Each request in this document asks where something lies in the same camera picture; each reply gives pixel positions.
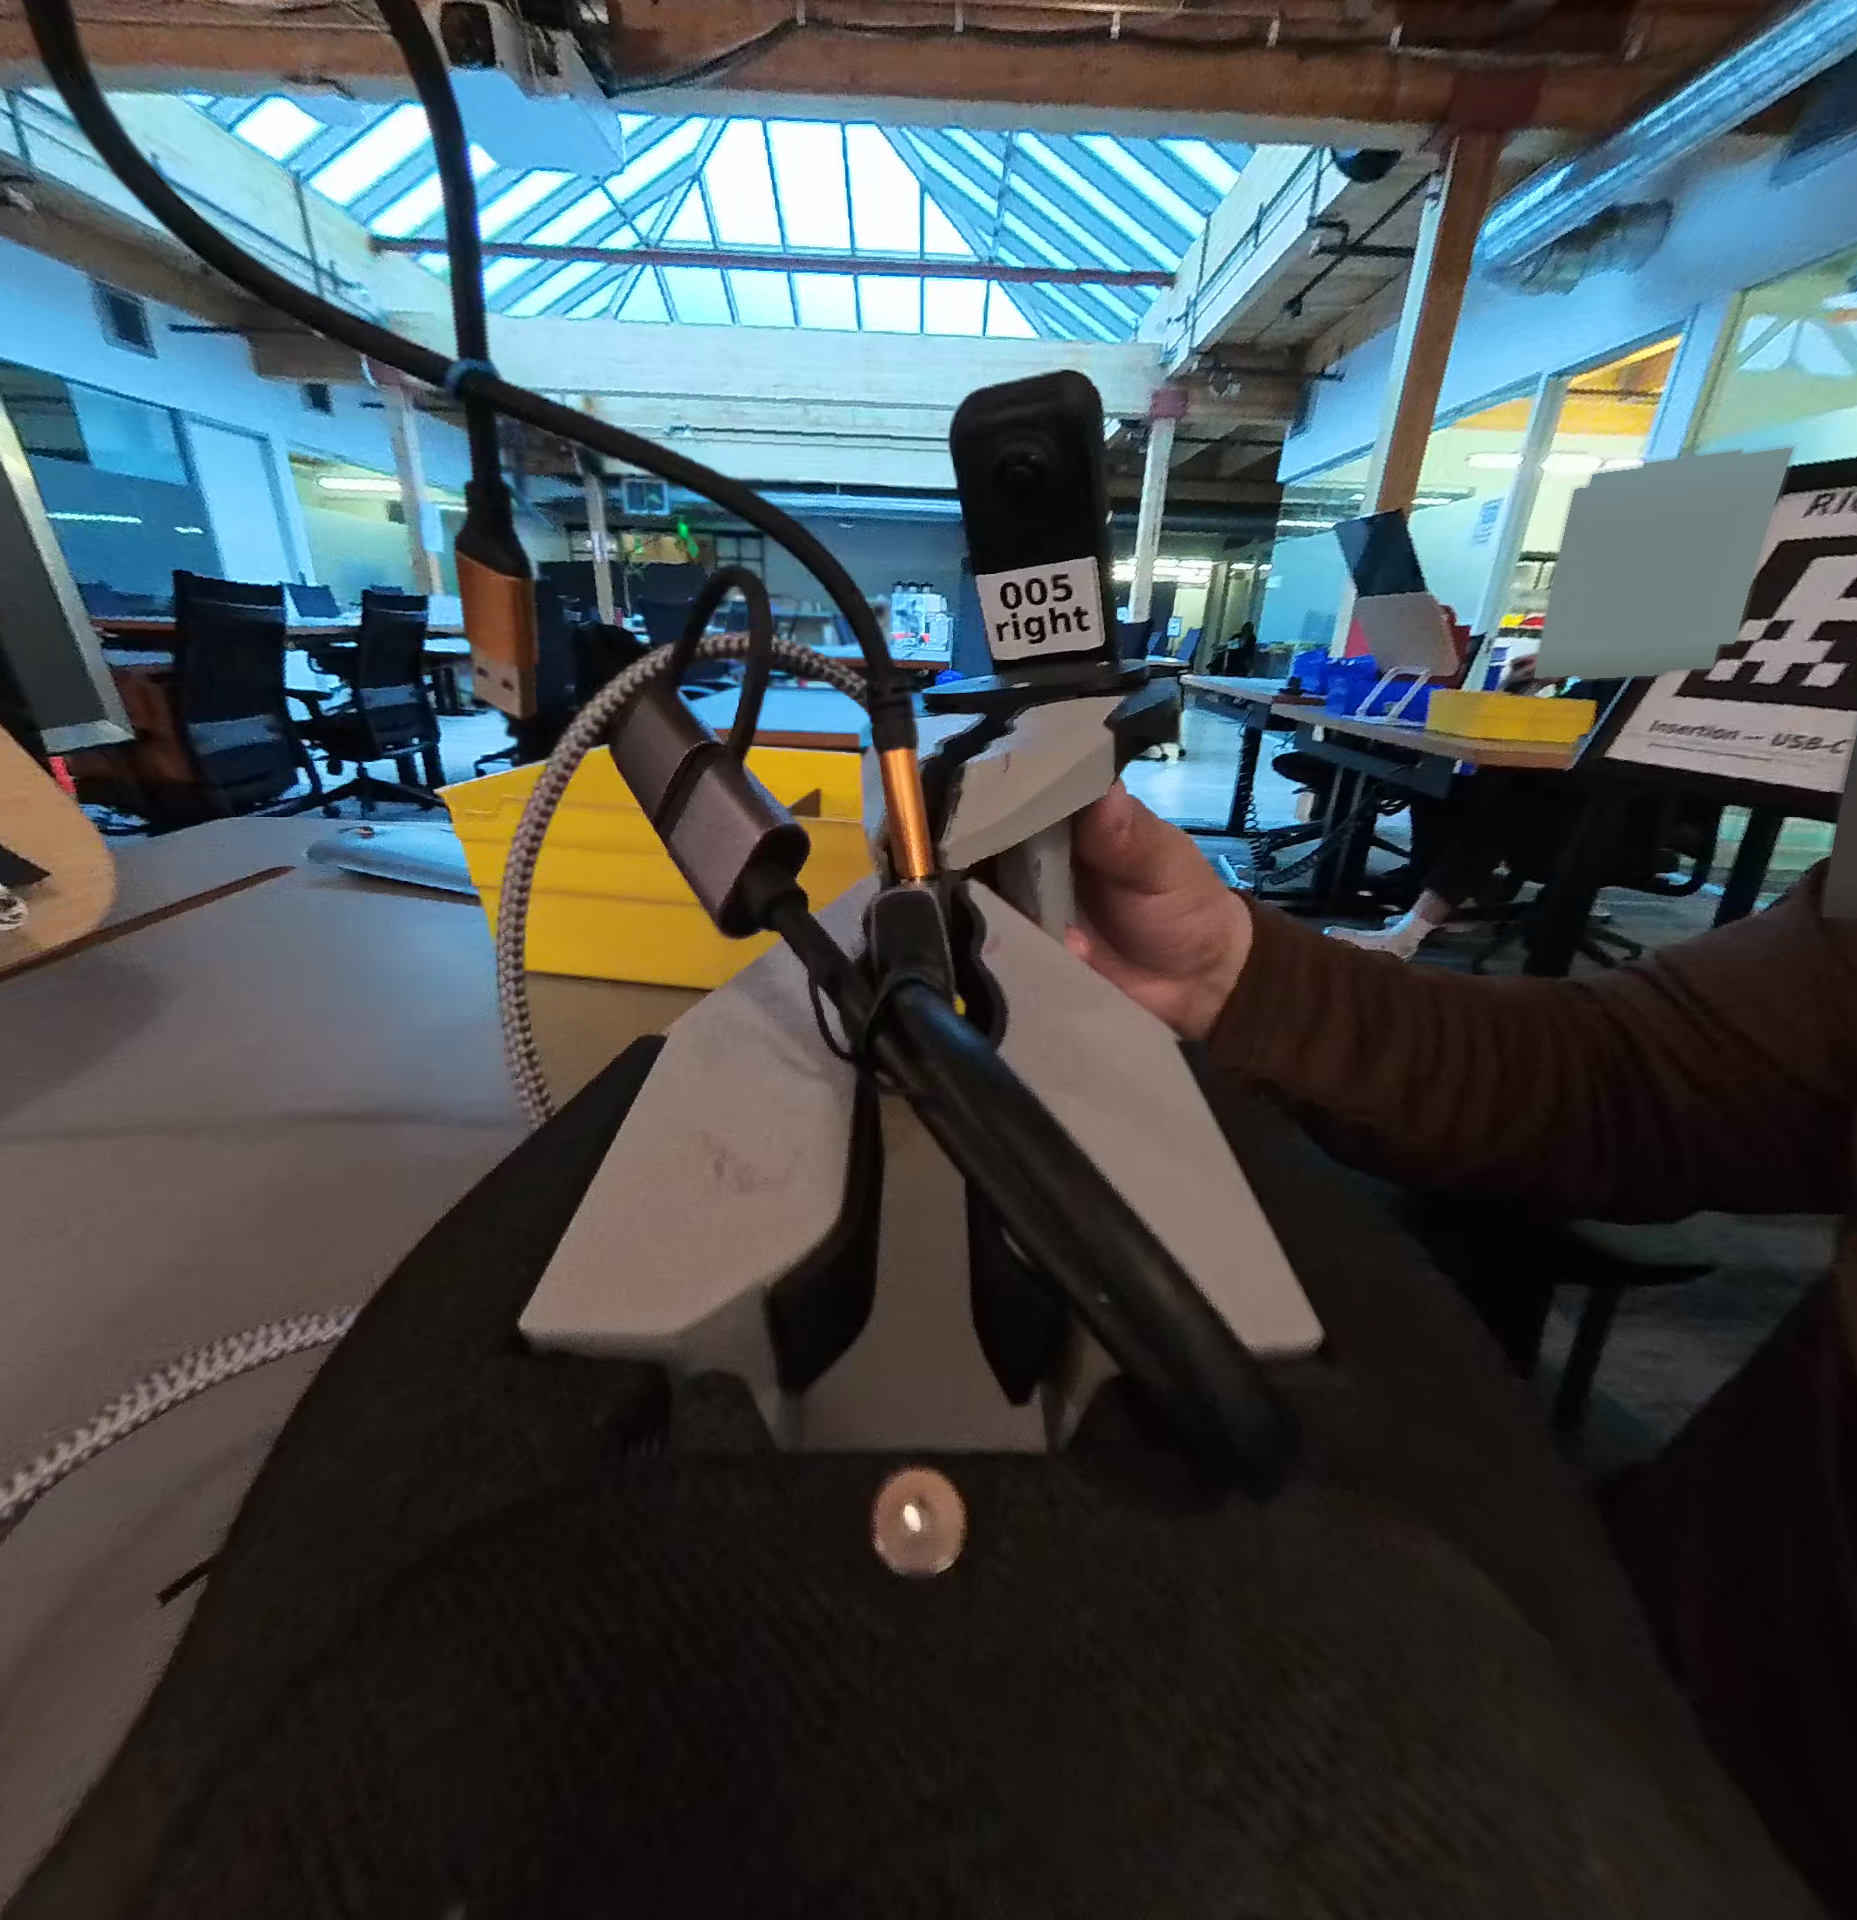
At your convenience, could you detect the glass skylight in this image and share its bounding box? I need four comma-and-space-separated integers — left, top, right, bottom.
191, 112, 1261, 340

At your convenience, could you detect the wooden work table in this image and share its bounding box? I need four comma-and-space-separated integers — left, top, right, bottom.
1180, 672, 1621, 903

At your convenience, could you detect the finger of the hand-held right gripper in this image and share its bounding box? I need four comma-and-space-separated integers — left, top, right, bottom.
934, 703, 1129, 932

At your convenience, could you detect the black and white marker board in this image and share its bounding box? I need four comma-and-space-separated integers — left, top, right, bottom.
1602, 451, 1857, 799

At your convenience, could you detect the person's torso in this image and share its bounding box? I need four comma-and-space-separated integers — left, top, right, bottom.
1594, 1201, 1857, 1920

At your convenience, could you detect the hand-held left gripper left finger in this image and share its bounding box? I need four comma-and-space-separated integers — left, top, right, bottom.
516, 897, 892, 1399

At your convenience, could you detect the person's right hand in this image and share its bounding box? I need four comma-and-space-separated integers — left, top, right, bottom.
1062, 787, 1256, 1040

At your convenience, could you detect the wooden support post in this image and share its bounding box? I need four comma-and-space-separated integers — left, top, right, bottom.
1374, 132, 1502, 521

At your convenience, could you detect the plywood board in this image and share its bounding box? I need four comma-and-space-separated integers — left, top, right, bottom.
0, 697, 119, 985

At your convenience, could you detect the silver monitor stand base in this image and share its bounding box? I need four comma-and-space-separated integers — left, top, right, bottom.
303, 823, 486, 900

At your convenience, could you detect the person's right forearm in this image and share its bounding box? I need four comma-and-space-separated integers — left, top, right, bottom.
1201, 863, 1857, 1219

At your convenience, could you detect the yellow plastic bin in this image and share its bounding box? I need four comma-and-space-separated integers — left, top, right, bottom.
439, 743, 877, 992
1427, 687, 1596, 744

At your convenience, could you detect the black office chair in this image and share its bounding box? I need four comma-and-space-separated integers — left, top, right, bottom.
170, 570, 330, 821
320, 589, 442, 812

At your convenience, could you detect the silver ventilation duct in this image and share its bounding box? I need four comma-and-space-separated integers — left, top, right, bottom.
1475, 0, 1857, 289

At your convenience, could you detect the black cable with orange plugs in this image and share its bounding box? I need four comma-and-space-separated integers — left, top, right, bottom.
20, 0, 945, 903

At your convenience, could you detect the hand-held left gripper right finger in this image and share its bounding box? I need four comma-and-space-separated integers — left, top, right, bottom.
959, 894, 1330, 1420

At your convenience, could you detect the computer monitor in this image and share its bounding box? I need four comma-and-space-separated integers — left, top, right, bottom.
0, 375, 134, 761

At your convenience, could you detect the grey usb adapter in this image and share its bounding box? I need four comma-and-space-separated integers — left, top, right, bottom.
603, 567, 817, 941

